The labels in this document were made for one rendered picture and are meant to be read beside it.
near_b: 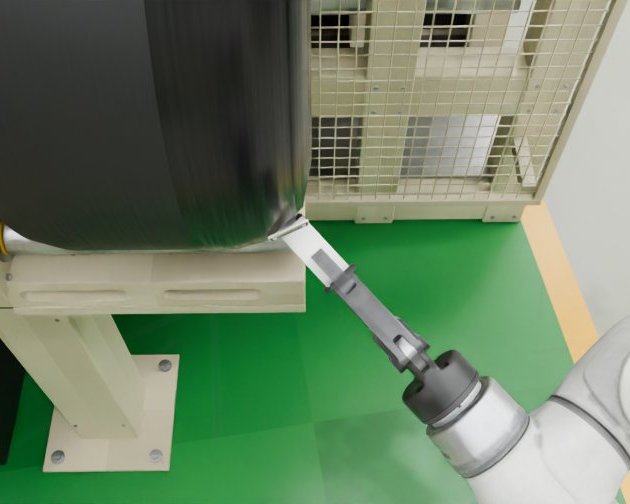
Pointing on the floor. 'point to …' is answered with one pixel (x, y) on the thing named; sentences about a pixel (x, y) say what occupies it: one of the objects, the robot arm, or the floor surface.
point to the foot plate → (70, 442)
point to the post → (76, 367)
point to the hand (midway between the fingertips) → (315, 252)
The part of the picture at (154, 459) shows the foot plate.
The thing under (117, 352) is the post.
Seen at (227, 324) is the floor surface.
